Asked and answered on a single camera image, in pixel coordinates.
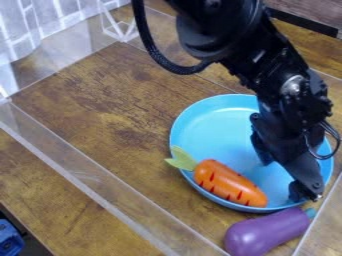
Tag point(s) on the white tiled curtain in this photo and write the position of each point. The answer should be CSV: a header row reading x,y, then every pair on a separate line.
x,y
32,20

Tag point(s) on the blue round plastic tray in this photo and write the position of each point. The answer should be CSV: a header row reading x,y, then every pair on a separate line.
x,y
213,130

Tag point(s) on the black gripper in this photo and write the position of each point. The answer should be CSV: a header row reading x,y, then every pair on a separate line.
x,y
285,129

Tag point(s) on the purple toy eggplant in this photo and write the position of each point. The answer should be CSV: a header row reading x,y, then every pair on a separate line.
x,y
256,236

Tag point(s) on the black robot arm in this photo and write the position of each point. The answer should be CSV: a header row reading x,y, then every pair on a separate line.
x,y
232,32

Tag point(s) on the blue object at corner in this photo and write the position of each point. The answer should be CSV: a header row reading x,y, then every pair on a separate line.
x,y
12,240

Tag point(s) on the clear acrylic enclosure wall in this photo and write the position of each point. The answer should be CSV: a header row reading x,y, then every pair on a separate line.
x,y
88,110

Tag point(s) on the orange toy carrot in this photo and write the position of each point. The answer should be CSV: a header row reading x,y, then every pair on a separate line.
x,y
219,179

